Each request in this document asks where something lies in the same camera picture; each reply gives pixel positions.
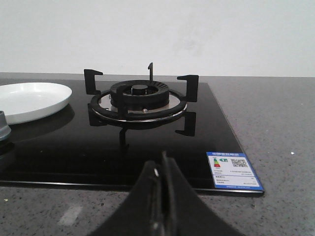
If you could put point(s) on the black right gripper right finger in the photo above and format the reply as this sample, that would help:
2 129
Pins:
186 214

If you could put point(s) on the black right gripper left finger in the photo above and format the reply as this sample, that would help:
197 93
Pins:
141 213

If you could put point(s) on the white ceramic plate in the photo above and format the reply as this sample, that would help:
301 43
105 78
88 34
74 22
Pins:
24 102

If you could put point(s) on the blue energy label sticker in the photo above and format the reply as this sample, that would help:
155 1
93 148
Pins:
233 171

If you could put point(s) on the black glass gas cooktop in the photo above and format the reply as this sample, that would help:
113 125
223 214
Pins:
75 148

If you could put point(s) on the right black burner pan support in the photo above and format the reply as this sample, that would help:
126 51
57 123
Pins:
101 105

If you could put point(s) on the grey stone countertop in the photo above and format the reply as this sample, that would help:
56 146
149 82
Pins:
274 120

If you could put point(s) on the right silver stove knob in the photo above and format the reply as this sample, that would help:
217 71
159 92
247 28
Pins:
5 130

